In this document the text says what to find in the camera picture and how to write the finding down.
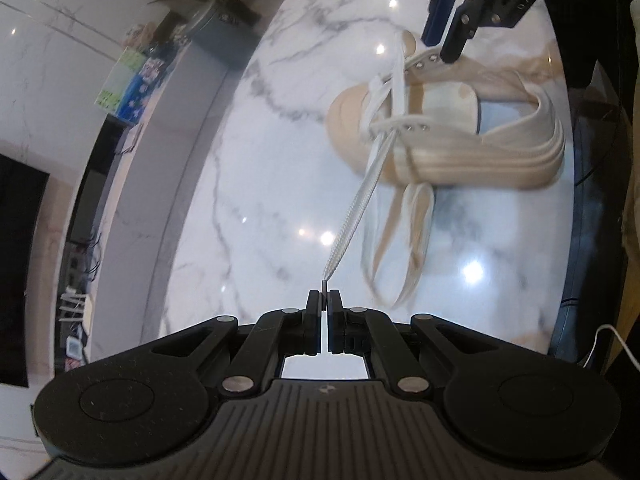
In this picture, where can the small digital clock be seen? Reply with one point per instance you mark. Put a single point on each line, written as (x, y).
(74, 347)

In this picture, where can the grey trash bin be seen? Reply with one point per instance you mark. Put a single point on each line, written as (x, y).
(225, 40)

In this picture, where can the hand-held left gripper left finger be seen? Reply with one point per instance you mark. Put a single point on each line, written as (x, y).
(315, 325)

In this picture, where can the white router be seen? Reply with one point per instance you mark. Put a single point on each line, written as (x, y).
(85, 312)

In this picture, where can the round decorative fan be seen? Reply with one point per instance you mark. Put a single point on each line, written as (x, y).
(137, 37)

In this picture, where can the white notebook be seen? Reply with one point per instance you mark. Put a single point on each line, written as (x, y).
(130, 142)

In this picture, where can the black television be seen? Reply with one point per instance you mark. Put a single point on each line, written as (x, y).
(20, 270)

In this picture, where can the white shoelace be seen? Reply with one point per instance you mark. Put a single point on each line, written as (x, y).
(360, 200)

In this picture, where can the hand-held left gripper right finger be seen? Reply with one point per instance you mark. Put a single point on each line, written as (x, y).
(336, 325)

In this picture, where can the small photo frame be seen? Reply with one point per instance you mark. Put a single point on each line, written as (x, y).
(151, 70)

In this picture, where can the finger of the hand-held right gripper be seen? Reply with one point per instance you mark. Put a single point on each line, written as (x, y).
(500, 0)
(439, 15)

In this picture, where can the beige canvas shoe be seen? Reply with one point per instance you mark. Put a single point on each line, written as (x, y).
(475, 155)

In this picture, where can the blue and green flower painting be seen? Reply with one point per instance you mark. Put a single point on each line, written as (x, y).
(122, 90)

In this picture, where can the marble TV console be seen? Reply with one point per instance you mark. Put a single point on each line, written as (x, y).
(165, 170)

